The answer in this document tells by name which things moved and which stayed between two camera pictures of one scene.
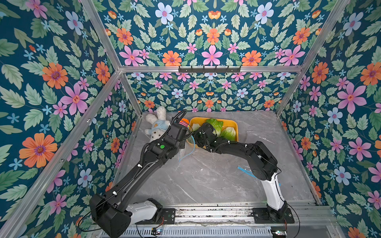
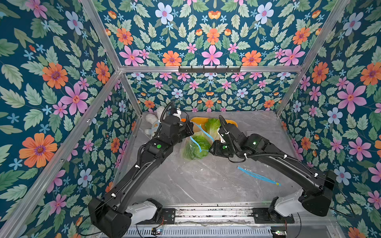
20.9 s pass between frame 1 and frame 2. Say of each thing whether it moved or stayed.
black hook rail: stayed
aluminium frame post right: stayed
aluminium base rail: stayed
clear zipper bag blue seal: moved
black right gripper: moved
